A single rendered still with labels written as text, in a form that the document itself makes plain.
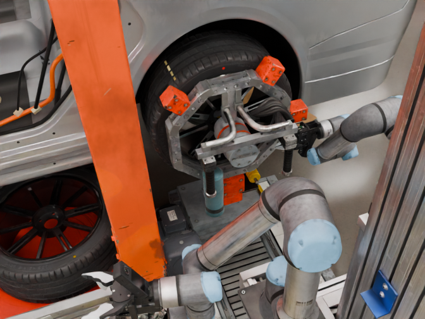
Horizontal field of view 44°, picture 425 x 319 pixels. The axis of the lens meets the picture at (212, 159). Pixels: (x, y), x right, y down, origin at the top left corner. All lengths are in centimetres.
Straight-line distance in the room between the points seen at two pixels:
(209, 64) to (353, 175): 151
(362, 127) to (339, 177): 138
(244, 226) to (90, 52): 59
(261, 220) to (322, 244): 21
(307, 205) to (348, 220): 189
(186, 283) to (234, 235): 18
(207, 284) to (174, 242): 113
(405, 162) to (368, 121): 83
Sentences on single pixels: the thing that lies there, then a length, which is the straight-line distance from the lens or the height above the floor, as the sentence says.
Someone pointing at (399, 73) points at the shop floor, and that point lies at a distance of 418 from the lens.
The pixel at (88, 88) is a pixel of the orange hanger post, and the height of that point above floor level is 152.
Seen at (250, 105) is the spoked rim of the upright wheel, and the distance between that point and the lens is 232.
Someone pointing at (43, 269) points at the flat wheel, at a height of 50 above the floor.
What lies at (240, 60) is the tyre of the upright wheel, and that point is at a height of 115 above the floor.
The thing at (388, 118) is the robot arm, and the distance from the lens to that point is 194.
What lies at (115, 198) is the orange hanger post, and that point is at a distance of 175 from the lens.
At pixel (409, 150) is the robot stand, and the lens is 108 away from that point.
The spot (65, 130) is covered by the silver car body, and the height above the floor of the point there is 94.
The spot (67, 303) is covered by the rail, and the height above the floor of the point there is 39.
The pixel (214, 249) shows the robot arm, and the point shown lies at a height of 122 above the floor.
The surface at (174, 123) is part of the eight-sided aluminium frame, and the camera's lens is 210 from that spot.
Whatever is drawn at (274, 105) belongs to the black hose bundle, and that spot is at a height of 104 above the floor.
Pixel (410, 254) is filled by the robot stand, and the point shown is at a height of 142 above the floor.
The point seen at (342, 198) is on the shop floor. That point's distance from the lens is 317.
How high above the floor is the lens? 237
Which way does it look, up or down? 45 degrees down
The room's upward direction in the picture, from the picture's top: 3 degrees counter-clockwise
